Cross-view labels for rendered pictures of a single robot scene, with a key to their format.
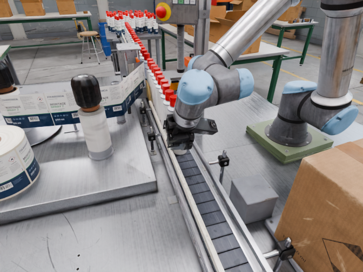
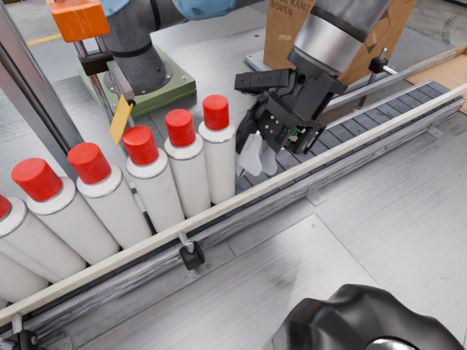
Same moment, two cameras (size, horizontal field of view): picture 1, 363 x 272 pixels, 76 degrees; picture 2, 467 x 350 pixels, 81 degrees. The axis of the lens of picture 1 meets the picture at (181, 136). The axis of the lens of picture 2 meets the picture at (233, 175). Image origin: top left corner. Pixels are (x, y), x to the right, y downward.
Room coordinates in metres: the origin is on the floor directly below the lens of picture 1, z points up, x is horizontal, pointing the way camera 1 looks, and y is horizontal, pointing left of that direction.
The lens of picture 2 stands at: (0.75, 0.29, 1.29)
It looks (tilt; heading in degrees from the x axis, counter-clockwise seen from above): 51 degrees down; 256
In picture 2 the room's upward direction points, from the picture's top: straight up
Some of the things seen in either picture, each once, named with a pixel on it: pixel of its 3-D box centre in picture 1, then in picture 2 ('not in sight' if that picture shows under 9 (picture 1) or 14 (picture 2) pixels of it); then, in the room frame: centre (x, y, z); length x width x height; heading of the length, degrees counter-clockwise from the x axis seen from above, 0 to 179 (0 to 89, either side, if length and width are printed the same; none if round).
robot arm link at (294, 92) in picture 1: (298, 99); (121, 10); (0.83, -0.45, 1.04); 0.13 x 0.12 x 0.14; 23
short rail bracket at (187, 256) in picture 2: (152, 139); (194, 259); (0.77, 0.12, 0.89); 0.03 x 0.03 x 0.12; 16
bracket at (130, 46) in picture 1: (128, 46); not in sight; (1.22, 0.27, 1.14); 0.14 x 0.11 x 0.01; 16
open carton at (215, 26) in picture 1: (224, 25); not in sight; (3.02, -0.51, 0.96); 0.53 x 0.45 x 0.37; 114
